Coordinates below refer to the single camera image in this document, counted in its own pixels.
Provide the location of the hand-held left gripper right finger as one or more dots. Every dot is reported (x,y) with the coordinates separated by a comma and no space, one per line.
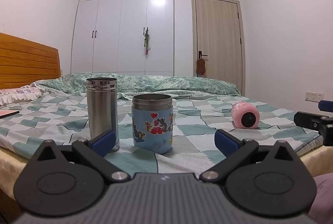
(225,141)

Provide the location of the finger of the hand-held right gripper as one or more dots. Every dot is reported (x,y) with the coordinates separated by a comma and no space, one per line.
(326,105)
(313,122)

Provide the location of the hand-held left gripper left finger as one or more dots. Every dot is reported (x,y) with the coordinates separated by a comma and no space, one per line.
(104,141)

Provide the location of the pink cup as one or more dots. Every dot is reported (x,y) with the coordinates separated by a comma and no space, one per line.
(244,115)

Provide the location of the tall stainless steel cup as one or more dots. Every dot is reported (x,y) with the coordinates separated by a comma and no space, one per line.
(101,109)

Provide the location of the blue cartoon print cup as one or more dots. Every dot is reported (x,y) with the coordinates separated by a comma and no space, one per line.
(152,126)

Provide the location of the green checked bed sheet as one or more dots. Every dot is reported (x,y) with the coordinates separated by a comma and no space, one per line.
(197,120)

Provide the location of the purple cloth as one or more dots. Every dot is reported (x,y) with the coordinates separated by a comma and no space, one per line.
(325,191)

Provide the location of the brown hanging pouch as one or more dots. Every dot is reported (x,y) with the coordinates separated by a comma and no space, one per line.
(201,65)

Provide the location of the green floral quilt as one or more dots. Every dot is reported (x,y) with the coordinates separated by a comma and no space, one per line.
(161,85)

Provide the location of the beige mattress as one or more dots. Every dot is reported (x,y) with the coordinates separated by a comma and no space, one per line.
(10,166)

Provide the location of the floral pillow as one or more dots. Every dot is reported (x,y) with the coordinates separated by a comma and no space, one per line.
(15,95)

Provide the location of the red flat book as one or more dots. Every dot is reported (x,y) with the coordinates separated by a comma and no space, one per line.
(7,113)

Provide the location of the beige wooden door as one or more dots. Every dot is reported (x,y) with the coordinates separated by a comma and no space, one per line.
(218,39)

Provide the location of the green hanging ornament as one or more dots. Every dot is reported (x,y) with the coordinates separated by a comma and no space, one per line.
(147,42)

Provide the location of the wooden headboard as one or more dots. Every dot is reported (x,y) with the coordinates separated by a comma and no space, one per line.
(26,60)

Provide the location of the white wardrobe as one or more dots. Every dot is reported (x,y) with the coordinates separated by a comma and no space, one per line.
(122,23)

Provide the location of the white wall socket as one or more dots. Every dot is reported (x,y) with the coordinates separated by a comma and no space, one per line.
(314,96)

